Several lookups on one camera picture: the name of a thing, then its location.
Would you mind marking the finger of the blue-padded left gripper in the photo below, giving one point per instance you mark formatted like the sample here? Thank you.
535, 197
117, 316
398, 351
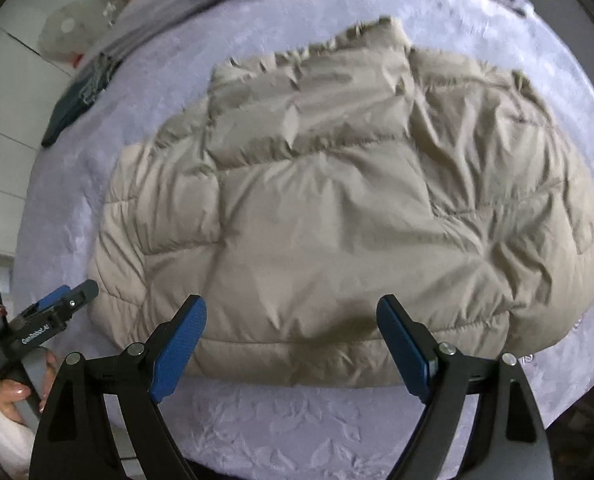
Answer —
55, 296

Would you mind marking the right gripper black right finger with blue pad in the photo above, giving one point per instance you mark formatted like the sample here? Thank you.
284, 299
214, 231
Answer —
508, 439

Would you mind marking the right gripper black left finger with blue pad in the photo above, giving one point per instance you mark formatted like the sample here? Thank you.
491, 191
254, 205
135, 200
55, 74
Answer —
75, 439

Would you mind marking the khaki puffer jacket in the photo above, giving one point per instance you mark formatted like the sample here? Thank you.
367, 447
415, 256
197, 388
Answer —
308, 184

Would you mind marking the person's left hand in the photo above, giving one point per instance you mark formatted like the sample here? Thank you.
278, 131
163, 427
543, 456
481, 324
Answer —
13, 393

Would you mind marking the dark teal fringed scarf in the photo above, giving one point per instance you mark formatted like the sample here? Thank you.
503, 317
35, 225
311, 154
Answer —
80, 96

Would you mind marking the grey purple cloth strip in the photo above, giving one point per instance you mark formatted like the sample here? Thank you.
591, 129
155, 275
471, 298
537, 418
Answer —
142, 25

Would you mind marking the white desk fan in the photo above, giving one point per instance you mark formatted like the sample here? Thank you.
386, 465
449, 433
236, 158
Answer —
71, 30

